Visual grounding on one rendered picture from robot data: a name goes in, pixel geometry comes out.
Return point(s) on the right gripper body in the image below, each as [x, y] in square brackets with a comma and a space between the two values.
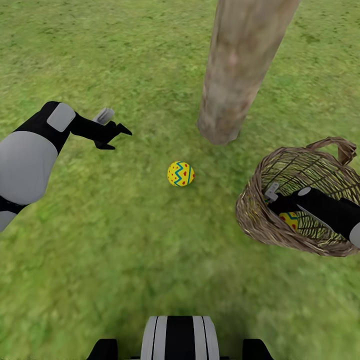
[278, 206]

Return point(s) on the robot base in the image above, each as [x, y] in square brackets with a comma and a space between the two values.
[106, 349]

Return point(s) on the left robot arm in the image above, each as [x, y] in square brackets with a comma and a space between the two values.
[28, 154]

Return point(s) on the wicker basket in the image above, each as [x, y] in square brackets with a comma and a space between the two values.
[260, 223]

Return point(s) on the robot trunk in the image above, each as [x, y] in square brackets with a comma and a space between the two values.
[179, 338]

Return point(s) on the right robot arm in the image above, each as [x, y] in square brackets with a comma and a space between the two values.
[340, 216]

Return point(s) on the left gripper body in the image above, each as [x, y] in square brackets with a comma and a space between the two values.
[103, 134]

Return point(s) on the tree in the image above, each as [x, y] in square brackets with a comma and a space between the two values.
[245, 38]

